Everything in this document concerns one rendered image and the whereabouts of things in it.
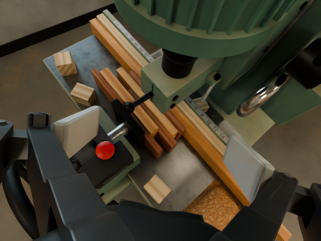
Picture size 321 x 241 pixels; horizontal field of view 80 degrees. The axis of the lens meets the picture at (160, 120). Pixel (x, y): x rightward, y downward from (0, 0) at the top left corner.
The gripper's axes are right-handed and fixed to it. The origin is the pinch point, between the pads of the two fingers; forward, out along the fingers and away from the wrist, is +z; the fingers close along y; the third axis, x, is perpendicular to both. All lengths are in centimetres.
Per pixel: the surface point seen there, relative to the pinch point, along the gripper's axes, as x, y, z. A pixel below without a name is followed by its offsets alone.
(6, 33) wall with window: 11, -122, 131
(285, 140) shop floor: -24, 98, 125
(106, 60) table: 6.3, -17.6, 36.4
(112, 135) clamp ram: -7.8, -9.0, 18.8
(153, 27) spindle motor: 9.1, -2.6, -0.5
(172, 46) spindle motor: 8.1, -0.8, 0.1
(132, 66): 6.1, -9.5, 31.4
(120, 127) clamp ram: -6.2, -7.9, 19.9
